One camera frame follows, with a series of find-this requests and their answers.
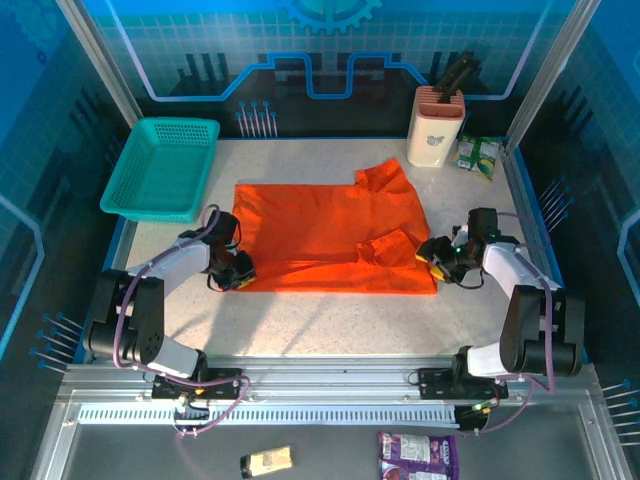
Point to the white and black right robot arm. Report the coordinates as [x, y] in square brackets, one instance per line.
[530, 320]

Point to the cream knife block pink top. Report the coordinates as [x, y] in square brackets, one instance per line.
[430, 145]

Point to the aluminium frame post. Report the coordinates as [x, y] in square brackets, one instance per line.
[95, 55]
[557, 55]

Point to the purple snack packet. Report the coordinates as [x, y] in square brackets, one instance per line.
[417, 457]

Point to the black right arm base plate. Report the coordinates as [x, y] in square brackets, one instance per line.
[435, 384]

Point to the orange t-shirt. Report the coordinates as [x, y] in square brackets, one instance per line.
[320, 235]

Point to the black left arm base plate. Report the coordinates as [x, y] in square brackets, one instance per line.
[225, 384]

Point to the aluminium rail frame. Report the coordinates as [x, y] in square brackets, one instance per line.
[325, 380]

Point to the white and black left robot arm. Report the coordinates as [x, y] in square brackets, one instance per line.
[145, 315]

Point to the teal plastic basket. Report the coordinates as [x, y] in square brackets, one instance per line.
[155, 165]

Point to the green snack packet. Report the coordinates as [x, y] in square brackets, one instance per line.
[475, 157]

